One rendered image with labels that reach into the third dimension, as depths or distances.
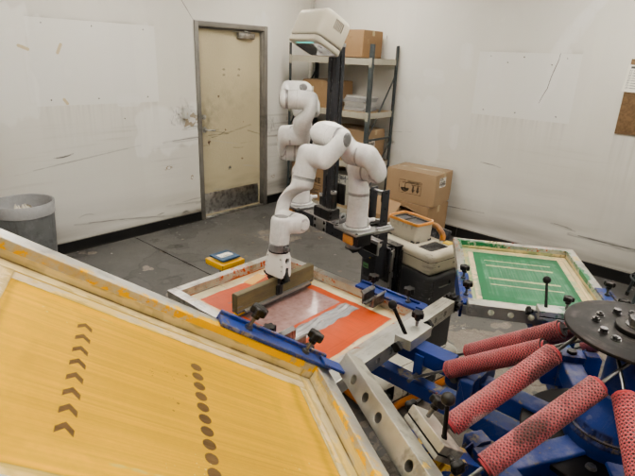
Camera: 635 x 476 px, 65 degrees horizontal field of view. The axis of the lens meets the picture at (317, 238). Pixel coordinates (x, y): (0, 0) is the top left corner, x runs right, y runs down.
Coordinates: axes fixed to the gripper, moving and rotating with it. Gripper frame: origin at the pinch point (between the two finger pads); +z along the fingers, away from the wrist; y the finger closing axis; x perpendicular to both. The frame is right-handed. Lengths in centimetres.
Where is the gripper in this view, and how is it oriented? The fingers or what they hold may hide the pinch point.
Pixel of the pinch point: (275, 287)
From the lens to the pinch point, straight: 193.5
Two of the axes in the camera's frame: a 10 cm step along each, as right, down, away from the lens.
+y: -7.5, -2.6, 6.1
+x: -6.5, 1.6, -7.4
